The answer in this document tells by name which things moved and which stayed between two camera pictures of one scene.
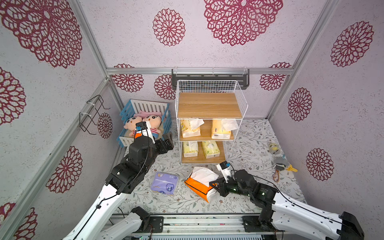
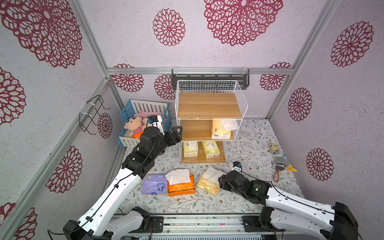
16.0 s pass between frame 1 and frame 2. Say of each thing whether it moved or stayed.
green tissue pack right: stayed
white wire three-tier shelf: stayed
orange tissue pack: moved
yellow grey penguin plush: stayed
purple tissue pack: moved
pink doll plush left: stayed
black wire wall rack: stayed
